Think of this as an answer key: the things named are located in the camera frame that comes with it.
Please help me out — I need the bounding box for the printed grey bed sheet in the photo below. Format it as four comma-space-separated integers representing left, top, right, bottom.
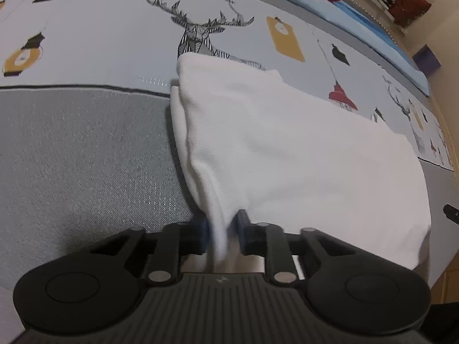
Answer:
1, 0, 458, 343

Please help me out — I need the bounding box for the white small shirt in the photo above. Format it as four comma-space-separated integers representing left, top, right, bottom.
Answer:
170, 53, 431, 272

